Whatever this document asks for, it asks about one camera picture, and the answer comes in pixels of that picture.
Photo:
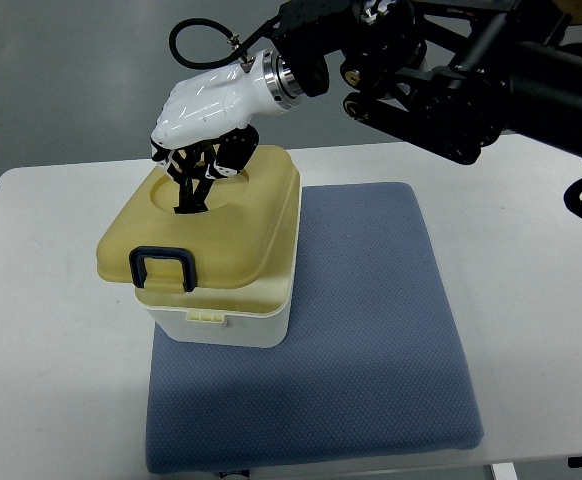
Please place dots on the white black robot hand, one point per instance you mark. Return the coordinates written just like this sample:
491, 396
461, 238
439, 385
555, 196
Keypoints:
215, 103

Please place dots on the yellow box lid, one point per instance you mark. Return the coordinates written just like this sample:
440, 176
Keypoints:
248, 233

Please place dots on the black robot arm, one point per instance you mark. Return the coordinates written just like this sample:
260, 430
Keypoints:
446, 76

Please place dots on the white storage box base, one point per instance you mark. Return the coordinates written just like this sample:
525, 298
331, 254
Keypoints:
254, 315

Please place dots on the blue padded mat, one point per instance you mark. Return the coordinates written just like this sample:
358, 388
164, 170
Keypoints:
371, 364

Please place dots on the dark label under mat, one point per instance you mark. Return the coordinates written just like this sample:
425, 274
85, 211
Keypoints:
235, 472

